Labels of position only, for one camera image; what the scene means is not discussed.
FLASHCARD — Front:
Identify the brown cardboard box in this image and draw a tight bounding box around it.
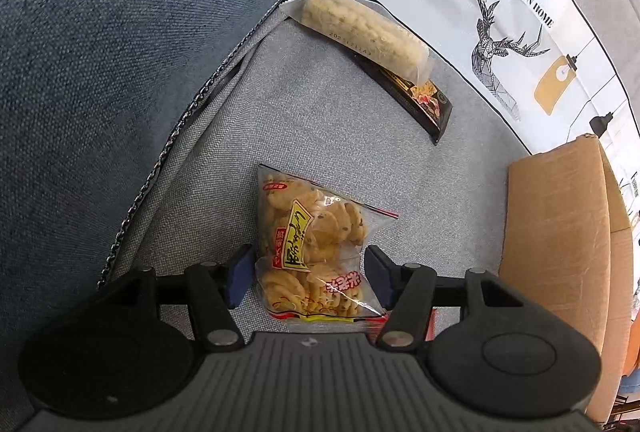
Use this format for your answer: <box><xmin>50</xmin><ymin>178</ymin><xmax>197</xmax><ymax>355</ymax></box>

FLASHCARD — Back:
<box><xmin>498</xmin><ymin>134</ymin><xmax>640</xmax><ymax>426</ymax></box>

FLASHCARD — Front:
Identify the red snack packet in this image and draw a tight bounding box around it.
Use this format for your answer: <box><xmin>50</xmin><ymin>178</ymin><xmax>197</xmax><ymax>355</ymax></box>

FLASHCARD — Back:
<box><xmin>425</xmin><ymin>307</ymin><xmax>442</xmax><ymax>344</ymax></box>

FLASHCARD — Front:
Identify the cream cereal bar packet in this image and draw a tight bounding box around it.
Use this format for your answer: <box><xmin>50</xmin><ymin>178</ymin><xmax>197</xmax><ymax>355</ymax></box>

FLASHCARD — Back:
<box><xmin>287</xmin><ymin>0</ymin><xmax>432</xmax><ymax>86</ymax></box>

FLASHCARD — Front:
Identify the black snack bar packet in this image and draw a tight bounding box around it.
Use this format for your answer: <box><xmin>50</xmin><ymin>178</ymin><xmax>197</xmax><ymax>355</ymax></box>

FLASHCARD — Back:
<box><xmin>352</xmin><ymin>52</ymin><xmax>454</xmax><ymax>147</ymax></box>

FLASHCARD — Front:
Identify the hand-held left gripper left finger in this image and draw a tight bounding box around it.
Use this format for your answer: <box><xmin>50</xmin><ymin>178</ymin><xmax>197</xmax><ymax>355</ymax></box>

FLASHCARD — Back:
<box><xmin>95</xmin><ymin>243</ymin><xmax>256</xmax><ymax>350</ymax></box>

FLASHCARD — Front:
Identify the blue fabric cushion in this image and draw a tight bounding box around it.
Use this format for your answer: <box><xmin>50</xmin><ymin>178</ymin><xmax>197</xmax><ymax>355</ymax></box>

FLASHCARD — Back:
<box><xmin>0</xmin><ymin>0</ymin><xmax>377</xmax><ymax>415</ymax></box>

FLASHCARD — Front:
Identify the clear bag of yellow crackers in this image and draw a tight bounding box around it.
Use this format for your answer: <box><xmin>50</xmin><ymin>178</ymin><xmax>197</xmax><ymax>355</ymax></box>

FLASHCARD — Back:
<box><xmin>254</xmin><ymin>163</ymin><xmax>400</xmax><ymax>324</ymax></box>

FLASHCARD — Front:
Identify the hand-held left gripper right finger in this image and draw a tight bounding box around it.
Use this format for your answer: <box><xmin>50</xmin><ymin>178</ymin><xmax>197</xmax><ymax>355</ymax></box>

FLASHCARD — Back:
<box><xmin>364</xmin><ymin>245</ymin><xmax>535</xmax><ymax>353</ymax></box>

